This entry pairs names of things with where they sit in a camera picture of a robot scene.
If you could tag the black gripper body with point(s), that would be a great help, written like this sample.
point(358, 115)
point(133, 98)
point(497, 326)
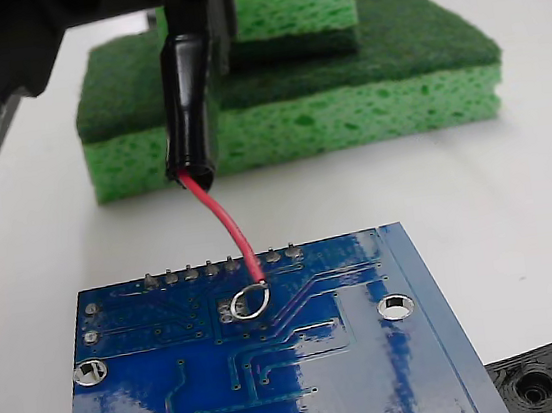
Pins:
point(32, 30)

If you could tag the blue printed circuit board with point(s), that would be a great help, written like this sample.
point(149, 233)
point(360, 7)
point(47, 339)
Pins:
point(287, 381)

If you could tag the small green scouring sponge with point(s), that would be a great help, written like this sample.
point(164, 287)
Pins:
point(292, 8)

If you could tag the large green scouring sponge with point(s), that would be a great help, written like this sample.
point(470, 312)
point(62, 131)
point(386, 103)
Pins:
point(344, 107)

